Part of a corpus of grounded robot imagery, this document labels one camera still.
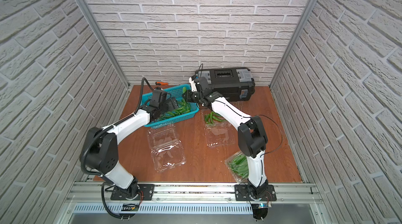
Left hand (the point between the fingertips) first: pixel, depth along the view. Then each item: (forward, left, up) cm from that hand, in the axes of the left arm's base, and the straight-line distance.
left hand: (172, 100), depth 91 cm
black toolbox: (+12, -39, +3) cm, 41 cm away
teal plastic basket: (+2, -6, -13) cm, 15 cm away
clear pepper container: (-14, -27, -14) cm, 34 cm away
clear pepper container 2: (-34, -37, -11) cm, 51 cm away
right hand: (0, -8, +5) cm, 9 cm away
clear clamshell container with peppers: (-25, +2, -13) cm, 29 cm away
